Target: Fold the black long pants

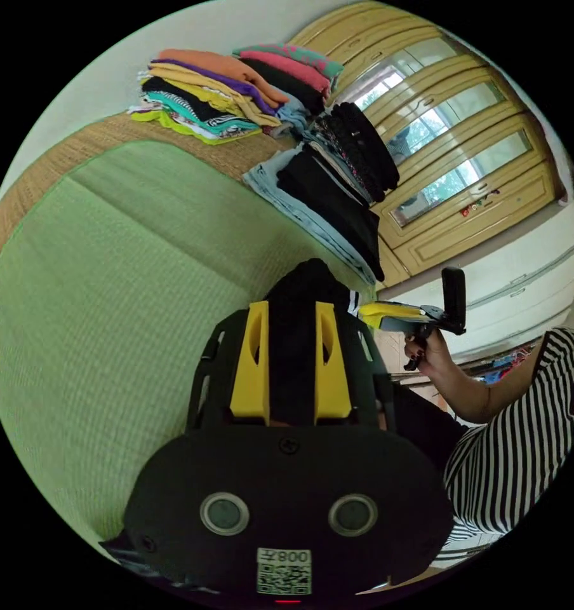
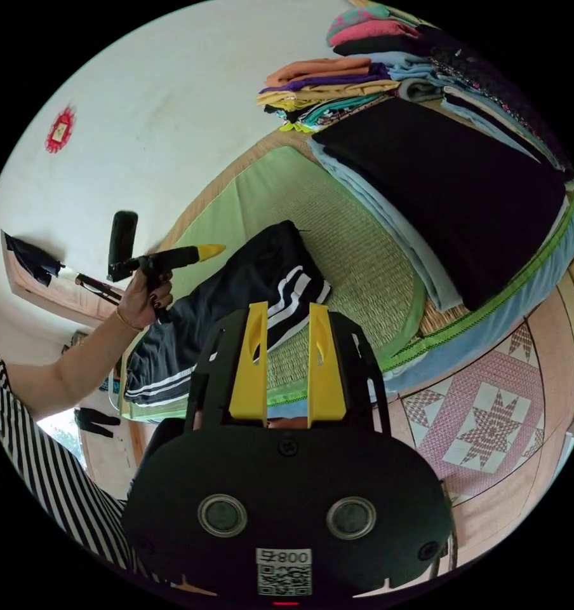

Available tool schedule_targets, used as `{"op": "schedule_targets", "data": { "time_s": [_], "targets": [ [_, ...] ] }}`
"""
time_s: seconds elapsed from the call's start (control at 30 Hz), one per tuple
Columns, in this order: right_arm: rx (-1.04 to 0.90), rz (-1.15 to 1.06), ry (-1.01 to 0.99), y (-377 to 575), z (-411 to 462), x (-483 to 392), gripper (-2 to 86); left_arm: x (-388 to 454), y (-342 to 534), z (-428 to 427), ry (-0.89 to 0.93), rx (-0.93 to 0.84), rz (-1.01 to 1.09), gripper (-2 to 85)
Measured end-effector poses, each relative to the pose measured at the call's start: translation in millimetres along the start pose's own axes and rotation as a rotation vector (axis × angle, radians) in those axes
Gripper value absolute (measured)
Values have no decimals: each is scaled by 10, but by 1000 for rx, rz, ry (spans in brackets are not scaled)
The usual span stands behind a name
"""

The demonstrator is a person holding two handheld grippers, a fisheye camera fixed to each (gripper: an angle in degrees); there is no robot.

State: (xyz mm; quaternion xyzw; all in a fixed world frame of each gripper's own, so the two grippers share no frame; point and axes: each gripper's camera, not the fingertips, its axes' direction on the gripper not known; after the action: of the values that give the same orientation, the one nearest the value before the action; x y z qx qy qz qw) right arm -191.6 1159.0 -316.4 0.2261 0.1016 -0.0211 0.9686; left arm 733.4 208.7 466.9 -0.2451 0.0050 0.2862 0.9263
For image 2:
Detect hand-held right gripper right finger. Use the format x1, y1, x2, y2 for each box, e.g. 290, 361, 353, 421
307, 302, 349, 428

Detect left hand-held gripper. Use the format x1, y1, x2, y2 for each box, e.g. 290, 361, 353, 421
107, 243, 227, 324

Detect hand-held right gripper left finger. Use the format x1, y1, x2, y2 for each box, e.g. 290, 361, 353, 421
228, 301, 269, 421

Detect person's left forearm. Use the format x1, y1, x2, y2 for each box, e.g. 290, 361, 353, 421
4, 308, 145, 421

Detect black pants with white stripes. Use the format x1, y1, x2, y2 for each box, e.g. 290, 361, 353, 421
124, 219, 333, 407

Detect person's left hand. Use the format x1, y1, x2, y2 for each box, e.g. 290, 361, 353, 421
116, 271, 175, 330

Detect bed with woven mat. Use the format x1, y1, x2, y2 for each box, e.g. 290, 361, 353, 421
117, 127, 574, 423

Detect pile of clothes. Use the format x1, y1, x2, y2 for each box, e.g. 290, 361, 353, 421
256, 3, 574, 313

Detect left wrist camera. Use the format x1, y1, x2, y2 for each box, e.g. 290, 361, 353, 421
107, 210, 139, 282

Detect red wall ornament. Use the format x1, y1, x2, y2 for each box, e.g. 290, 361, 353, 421
44, 106, 77, 155

